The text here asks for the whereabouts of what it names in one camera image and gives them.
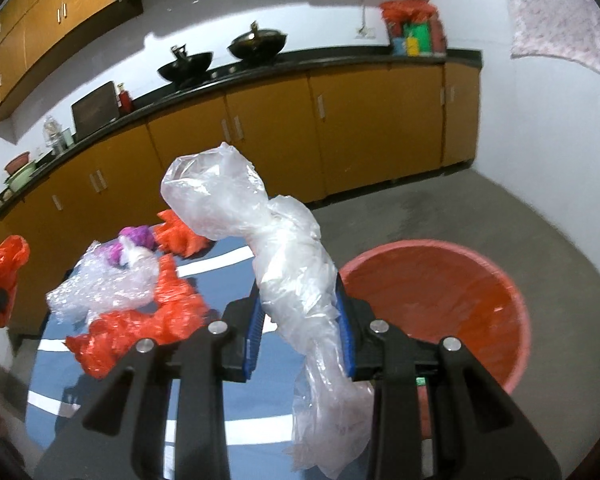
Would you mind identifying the clear plastic bag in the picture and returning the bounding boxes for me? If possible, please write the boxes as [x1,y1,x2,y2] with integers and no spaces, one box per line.
[160,142,376,478]

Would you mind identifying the pink plastic bag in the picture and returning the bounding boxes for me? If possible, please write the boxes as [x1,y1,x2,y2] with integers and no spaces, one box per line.
[111,226,157,267]

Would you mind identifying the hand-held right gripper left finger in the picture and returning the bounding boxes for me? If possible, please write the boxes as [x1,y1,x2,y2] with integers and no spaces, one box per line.
[32,280,268,480]

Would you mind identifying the pink printed cloth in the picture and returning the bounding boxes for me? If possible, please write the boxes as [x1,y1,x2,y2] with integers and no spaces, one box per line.
[495,0,600,83]

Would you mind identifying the black kitchen countertop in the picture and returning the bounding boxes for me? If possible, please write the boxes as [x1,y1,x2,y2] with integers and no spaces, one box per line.
[0,49,482,233]

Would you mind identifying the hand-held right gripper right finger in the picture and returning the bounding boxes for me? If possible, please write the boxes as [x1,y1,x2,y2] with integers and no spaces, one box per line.
[334,277,563,480]

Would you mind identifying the orange bag of goods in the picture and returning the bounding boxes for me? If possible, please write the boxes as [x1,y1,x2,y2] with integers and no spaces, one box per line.
[379,0,448,57]

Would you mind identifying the black wok with lid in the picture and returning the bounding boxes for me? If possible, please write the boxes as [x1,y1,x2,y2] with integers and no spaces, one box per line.
[227,21,287,66]

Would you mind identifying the blue striped mat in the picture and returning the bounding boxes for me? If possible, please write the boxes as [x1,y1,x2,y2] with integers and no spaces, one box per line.
[25,232,381,480]

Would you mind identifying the black wok with ladle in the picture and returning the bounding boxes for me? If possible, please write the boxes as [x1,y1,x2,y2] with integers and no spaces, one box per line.
[157,44,215,82]

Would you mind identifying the pink basin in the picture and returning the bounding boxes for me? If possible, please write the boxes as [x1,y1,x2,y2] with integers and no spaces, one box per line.
[3,152,33,176]

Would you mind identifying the green packet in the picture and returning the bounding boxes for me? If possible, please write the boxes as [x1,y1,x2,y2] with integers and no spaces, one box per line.
[407,24,431,56]

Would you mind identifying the orange lower kitchen cabinets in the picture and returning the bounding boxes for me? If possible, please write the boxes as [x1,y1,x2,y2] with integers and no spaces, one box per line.
[0,60,481,341]

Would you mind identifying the orange upper wall cabinets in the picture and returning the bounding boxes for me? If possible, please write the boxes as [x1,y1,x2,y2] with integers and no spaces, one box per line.
[0,0,143,128]

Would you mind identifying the clear bubble wrap bag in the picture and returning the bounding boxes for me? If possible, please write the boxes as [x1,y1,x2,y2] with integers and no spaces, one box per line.
[46,242,163,326]

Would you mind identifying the green basin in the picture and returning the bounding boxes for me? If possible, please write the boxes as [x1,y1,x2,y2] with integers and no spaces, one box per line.
[5,162,37,192]

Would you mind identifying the orange plastic bag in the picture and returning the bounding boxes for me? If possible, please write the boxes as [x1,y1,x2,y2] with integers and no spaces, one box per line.
[0,235,31,338]
[152,254,210,328]
[64,307,191,380]
[156,209,215,260]

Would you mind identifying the glass jar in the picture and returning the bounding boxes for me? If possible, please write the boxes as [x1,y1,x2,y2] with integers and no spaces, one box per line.
[42,115,63,153]

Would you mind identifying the brown cutting board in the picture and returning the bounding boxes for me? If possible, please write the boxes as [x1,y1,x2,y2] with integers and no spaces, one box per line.
[71,81,121,141]

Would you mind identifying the red plastic bucket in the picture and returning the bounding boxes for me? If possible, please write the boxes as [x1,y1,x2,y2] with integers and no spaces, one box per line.
[339,240,532,396]

